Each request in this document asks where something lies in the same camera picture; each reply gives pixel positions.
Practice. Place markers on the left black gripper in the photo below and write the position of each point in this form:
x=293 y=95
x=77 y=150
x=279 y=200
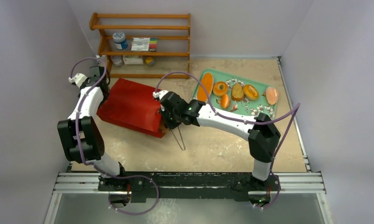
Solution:
x=105 y=99

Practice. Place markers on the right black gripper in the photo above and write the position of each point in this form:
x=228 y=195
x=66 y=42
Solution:
x=167 y=117

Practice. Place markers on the black metal tongs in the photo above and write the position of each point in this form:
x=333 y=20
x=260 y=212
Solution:
x=178 y=139

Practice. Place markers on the red paper bag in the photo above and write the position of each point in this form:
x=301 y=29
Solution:
x=131 y=105

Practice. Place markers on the fake orange doughnut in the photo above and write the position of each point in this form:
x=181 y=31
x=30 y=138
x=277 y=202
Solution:
x=220 y=88

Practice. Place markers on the fake small sesame roll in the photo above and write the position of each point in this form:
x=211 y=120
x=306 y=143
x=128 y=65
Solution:
x=225 y=101

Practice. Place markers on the fake brown bread slice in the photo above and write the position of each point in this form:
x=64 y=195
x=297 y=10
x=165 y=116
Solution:
x=237 y=93

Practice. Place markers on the green floral tray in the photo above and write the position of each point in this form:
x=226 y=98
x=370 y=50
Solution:
x=246 y=106

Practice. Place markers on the fake golden bagel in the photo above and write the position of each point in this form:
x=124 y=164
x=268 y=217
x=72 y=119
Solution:
x=250 y=92

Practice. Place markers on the fake pink sugared bread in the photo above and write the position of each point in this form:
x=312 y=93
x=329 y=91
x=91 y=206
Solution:
x=271 y=95

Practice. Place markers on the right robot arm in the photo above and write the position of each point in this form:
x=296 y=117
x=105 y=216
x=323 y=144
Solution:
x=260 y=132

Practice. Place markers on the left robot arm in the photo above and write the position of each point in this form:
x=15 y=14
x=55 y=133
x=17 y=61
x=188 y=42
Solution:
x=80 y=136

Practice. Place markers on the small clear jar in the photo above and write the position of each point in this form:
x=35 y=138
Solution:
x=117 y=60

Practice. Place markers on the white small box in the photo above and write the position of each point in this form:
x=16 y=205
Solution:
x=133 y=60

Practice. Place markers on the blue lidded jar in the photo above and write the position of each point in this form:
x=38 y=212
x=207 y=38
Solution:
x=120 y=41

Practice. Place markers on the pack of coloured markers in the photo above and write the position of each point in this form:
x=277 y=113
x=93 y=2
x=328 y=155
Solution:
x=144 y=44

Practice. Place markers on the yellow green cube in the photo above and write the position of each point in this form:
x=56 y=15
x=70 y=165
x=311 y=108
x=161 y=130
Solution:
x=150 y=61

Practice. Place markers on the wooden shelf rack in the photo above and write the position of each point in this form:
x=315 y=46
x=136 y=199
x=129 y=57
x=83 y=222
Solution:
x=105 y=49

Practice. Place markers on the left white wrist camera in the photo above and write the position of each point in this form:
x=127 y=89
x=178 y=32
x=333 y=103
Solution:
x=78 y=79

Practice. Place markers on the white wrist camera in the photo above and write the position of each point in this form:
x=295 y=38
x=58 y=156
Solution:
x=78 y=79
x=159 y=95

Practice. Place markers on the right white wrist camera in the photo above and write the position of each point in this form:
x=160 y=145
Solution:
x=159 y=95

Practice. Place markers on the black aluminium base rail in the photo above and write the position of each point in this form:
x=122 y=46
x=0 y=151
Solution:
x=238 y=186

